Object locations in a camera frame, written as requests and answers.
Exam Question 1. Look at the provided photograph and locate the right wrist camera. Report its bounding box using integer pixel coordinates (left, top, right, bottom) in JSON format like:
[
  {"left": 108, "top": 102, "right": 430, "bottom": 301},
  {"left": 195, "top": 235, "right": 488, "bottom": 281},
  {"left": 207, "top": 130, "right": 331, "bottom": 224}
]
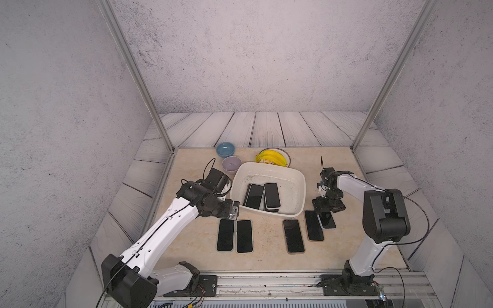
[{"left": 317, "top": 182, "right": 330, "bottom": 198}]

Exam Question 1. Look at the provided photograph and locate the purple ceramic bowl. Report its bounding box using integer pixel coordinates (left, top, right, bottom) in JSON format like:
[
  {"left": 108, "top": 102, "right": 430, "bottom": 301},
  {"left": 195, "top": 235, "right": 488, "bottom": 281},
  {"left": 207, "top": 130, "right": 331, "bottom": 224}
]
[{"left": 222, "top": 156, "right": 243, "bottom": 174}]

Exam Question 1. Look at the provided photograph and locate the black phone thin case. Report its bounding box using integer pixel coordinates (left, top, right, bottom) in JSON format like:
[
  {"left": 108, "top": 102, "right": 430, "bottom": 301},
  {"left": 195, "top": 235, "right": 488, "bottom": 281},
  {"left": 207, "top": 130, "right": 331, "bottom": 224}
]
[{"left": 264, "top": 183, "right": 281, "bottom": 203}]

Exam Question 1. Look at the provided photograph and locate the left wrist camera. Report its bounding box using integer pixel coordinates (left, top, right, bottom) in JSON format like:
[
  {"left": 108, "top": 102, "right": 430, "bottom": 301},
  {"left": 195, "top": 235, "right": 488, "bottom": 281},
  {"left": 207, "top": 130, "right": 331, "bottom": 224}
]
[{"left": 202, "top": 168, "right": 232, "bottom": 198}]

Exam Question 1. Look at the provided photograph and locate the right metal frame post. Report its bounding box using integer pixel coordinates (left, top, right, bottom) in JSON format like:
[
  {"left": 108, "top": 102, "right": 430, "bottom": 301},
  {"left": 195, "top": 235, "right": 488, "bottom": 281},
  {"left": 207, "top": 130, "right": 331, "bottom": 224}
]
[{"left": 350, "top": 0, "right": 438, "bottom": 153}]

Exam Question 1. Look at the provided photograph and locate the black phone white case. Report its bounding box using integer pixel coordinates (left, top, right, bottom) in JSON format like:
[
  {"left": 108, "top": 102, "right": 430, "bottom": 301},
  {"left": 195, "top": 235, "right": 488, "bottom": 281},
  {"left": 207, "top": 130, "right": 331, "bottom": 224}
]
[{"left": 236, "top": 220, "right": 254, "bottom": 254}]

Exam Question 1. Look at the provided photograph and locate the black phone light blue case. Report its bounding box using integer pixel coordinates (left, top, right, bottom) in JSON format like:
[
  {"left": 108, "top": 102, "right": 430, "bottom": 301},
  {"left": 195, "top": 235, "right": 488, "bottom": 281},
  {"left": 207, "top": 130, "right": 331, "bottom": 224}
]
[{"left": 216, "top": 219, "right": 235, "bottom": 252}]

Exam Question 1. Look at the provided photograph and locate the black phone pink case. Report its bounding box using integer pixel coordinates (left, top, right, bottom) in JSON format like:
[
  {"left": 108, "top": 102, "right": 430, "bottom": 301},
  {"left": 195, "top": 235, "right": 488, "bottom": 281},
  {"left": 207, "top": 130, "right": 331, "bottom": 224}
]
[{"left": 282, "top": 219, "right": 305, "bottom": 254}]

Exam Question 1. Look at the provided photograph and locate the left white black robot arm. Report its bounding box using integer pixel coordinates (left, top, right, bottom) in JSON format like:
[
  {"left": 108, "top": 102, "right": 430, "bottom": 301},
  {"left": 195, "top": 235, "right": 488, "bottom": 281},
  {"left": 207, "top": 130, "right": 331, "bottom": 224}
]
[{"left": 101, "top": 181, "right": 240, "bottom": 307}]

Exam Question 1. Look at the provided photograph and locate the black phone grey case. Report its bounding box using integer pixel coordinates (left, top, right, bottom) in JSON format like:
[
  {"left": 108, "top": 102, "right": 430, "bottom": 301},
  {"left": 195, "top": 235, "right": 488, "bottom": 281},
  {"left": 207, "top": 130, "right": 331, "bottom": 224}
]
[{"left": 317, "top": 212, "right": 336, "bottom": 230}]

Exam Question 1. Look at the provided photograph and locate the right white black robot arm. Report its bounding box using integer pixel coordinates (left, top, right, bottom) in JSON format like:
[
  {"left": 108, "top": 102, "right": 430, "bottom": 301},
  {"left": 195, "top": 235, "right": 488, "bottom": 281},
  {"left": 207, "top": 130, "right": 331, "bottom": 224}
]
[{"left": 312, "top": 168, "right": 411, "bottom": 288}]

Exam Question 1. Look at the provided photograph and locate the plate with yellow bananas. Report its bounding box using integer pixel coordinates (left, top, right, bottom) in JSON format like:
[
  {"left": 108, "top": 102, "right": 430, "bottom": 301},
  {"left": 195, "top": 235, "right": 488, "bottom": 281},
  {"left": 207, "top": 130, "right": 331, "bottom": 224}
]
[{"left": 255, "top": 148, "right": 292, "bottom": 168}]

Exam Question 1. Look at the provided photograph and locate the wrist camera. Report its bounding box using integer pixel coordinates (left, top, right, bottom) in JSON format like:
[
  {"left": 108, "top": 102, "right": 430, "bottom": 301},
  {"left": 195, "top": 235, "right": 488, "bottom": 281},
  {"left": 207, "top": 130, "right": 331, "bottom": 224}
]
[
  {"left": 202, "top": 168, "right": 232, "bottom": 198},
  {"left": 317, "top": 182, "right": 330, "bottom": 198}
]

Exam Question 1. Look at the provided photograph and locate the white plastic storage box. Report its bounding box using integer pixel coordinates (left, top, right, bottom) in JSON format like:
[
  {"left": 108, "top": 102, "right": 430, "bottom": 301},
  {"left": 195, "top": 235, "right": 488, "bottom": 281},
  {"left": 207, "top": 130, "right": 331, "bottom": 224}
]
[{"left": 229, "top": 162, "right": 306, "bottom": 218}]

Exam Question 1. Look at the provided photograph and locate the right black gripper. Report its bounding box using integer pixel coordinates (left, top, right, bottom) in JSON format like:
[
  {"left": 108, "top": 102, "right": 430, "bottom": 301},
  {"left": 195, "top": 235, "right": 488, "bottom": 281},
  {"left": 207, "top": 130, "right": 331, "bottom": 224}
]
[{"left": 311, "top": 190, "right": 344, "bottom": 214}]

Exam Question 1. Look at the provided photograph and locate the metal frame post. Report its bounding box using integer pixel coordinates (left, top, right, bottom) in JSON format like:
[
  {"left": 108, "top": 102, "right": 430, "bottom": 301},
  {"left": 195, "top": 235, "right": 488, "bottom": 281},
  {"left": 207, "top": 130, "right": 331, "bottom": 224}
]
[
  {"left": 350, "top": 0, "right": 438, "bottom": 153},
  {"left": 96, "top": 0, "right": 175, "bottom": 153}
]

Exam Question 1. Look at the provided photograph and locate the blue ceramic bowl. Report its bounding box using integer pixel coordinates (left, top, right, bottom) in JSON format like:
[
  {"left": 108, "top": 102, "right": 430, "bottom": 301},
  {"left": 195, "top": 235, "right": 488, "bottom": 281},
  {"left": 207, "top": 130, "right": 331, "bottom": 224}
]
[{"left": 216, "top": 142, "right": 236, "bottom": 159}]

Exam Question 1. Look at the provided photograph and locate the aluminium mounting rail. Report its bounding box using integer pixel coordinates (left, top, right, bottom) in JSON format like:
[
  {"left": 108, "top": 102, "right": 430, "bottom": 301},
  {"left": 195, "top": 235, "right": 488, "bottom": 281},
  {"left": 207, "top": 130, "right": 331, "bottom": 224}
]
[{"left": 152, "top": 268, "right": 441, "bottom": 307}]

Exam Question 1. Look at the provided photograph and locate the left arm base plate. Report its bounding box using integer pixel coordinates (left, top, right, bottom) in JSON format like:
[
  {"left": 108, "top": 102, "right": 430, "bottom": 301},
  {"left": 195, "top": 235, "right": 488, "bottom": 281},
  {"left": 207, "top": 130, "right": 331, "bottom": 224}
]
[{"left": 163, "top": 275, "right": 218, "bottom": 298}]

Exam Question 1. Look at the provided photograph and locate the black phone dark case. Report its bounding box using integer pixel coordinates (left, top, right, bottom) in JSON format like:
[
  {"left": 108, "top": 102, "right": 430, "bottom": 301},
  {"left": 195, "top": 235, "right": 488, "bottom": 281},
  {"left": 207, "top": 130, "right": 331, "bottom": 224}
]
[{"left": 243, "top": 184, "right": 264, "bottom": 210}]

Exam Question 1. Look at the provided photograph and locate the left metal frame post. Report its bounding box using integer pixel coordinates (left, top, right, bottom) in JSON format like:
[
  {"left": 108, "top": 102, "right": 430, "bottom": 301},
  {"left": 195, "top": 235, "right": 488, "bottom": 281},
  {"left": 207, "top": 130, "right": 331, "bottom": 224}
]
[{"left": 96, "top": 0, "right": 175, "bottom": 153}]

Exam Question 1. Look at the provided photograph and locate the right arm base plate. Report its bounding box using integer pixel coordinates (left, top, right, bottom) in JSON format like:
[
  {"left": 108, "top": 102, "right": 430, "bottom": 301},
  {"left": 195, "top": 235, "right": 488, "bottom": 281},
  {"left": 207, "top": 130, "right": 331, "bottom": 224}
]
[{"left": 317, "top": 275, "right": 379, "bottom": 296}]

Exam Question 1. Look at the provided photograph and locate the black phone cream case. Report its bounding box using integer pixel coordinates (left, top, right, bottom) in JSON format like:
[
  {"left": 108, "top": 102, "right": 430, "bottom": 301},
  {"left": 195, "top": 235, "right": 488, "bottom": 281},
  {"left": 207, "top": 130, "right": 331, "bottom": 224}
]
[{"left": 304, "top": 210, "right": 324, "bottom": 241}]

